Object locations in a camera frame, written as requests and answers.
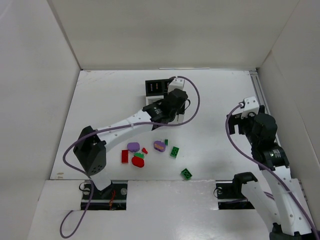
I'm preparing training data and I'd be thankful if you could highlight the purple crown lego piece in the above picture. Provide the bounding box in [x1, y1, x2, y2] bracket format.
[153, 140, 166, 153]

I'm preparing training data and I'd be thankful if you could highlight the green arched lego brick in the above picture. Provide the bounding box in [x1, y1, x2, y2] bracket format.
[170, 146, 180, 158]

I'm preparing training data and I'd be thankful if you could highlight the plain purple rounded lego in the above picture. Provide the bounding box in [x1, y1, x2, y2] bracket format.
[127, 142, 140, 153]

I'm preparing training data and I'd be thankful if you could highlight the green curved lego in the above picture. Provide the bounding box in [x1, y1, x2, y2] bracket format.
[134, 152, 145, 159]

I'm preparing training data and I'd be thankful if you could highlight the red round lego piece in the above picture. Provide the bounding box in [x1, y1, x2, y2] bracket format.
[131, 156, 145, 168]

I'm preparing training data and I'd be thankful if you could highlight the green square lego brick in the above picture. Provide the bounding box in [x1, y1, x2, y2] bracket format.
[180, 168, 193, 180]

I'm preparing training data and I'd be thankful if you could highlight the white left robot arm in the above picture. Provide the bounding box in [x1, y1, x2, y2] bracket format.
[73, 88, 188, 199]

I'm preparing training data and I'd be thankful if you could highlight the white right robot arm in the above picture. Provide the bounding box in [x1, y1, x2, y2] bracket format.
[225, 97, 320, 240]

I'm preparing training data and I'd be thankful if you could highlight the white slotted container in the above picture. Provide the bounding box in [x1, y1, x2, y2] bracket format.
[142, 95, 187, 124]

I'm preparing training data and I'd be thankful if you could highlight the small red sloped lego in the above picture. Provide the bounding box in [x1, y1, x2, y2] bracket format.
[142, 147, 148, 154]

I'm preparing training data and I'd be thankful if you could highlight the red long lego brick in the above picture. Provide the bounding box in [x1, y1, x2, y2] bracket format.
[121, 149, 129, 164]

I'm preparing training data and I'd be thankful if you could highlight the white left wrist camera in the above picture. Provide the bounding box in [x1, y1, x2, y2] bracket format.
[167, 76, 185, 94]

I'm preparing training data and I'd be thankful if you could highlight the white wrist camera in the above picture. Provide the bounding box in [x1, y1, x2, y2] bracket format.
[167, 76, 185, 94]
[239, 96, 260, 119]

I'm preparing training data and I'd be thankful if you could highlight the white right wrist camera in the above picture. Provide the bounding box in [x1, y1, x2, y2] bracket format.
[239, 96, 260, 119]

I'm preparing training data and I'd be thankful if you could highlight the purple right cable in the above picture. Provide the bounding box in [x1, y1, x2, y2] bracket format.
[225, 103, 320, 237]

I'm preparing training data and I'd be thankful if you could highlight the purple cable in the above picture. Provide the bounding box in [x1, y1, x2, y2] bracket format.
[225, 103, 320, 237]
[59, 75, 201, 239]

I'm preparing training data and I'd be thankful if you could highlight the aluminium rail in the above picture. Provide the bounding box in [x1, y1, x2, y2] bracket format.
[249, 70, 270, 114]

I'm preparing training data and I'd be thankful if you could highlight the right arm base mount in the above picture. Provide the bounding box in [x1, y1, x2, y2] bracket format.
[213, 181, 254, 210]

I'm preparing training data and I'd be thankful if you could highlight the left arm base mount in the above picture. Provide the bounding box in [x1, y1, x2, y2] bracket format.
[78, 181, 128, 211]

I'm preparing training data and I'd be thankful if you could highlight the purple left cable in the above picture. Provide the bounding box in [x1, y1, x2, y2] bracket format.
[59, 75, 201, 239]

